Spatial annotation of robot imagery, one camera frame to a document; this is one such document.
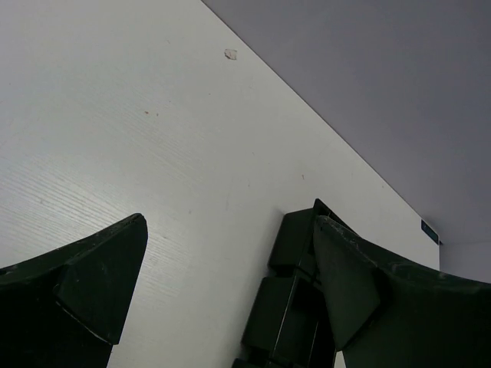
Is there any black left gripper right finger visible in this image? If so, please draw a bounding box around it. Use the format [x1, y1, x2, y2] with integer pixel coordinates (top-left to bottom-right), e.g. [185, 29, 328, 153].
[313, 216, 490, 367]

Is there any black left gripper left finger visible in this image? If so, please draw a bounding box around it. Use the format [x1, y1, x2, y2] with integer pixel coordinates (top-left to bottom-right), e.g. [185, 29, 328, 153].
[1, 213, 148, 367]

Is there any black three-compartment organizer tray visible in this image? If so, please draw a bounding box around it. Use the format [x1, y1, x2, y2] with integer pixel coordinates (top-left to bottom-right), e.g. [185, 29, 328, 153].
[232, 199, 341, 367]

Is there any blue corner label right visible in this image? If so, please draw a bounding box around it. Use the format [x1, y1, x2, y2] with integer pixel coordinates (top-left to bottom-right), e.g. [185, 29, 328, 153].
[420, 220, 440, 245]

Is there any small white tape scrap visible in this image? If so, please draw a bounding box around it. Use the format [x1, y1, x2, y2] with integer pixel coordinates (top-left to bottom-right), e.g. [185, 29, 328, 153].
[224, 49, 238, 61]

